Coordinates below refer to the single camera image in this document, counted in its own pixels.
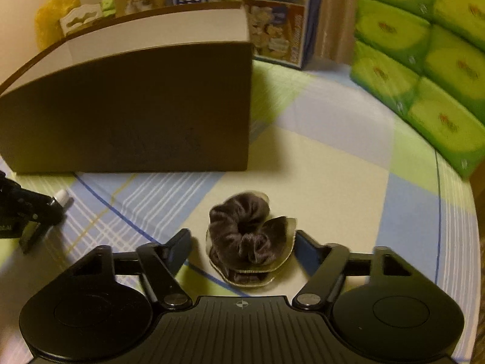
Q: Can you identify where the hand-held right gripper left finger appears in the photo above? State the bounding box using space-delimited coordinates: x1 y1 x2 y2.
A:
70 228 193 312

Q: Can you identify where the black tube with white cap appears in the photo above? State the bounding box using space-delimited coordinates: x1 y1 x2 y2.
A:
54 190 73 209

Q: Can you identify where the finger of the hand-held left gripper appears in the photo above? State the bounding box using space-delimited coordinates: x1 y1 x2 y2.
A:
15 186 64 226
20 221 51 255

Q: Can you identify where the brown cardboard box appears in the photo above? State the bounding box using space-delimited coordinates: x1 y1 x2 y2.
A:
0 1 255 176

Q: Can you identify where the yellow plastic bag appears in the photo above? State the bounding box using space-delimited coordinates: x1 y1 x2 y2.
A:
34 0 82 52

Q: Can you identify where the brown velvet scrunchie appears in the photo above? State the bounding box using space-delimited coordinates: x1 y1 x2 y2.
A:
204 192 299 288

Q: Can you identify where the white scalloped cardboard box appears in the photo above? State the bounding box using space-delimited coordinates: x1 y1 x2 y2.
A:
59 2 104 39

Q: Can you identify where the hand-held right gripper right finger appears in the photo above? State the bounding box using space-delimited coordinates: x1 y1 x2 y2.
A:
291 229 422 312

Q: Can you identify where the pack of green tissue packets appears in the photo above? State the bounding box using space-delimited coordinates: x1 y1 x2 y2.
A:
350 0 485 180

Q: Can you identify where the blue milk carton box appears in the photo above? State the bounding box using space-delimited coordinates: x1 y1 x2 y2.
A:
170 0 316 70

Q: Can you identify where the checked cloth desktop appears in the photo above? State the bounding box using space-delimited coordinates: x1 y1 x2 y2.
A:
0 59 479 364

